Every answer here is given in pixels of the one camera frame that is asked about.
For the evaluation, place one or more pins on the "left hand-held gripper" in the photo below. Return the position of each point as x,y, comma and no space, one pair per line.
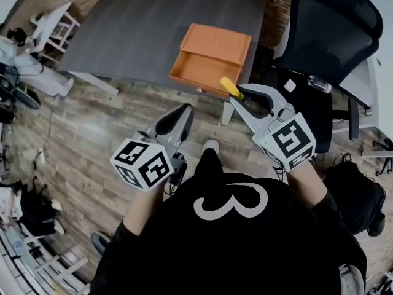
141,164

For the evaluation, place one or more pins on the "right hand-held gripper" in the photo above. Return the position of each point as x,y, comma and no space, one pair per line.
291,140

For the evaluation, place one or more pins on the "orange cardboard box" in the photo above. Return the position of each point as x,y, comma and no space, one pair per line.
212,46

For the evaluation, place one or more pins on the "person's right forearm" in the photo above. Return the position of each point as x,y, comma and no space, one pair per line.
307,183

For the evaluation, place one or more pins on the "person's left forearm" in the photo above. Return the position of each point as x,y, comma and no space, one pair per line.
142,207

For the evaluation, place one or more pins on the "white table leg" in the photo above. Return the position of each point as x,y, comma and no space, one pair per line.
227,114

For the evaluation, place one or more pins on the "small white square card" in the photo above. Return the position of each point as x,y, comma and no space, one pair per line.
290,86

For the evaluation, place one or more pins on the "white shoe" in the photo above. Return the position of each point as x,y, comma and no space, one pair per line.
211,145

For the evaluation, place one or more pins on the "clear plastic bottle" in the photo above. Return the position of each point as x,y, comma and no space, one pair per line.
319,84

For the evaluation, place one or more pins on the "black mesh office chair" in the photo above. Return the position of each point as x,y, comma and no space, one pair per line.
331,38

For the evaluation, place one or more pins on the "white side desk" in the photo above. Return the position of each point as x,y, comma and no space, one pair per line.
365,81

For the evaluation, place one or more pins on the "black backpack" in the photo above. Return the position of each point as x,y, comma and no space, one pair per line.
356,195

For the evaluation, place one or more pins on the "dark grey shoe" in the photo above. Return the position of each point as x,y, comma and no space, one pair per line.
99,243

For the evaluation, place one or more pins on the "black shirt with white print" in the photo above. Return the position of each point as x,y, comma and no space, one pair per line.
233,250

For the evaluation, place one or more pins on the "white shelf unit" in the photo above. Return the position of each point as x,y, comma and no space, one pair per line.
52,26

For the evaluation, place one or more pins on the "grey trousers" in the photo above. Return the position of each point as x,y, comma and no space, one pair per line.
353,280

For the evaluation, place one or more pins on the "white metal rack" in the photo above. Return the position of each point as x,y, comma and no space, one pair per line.
33,269

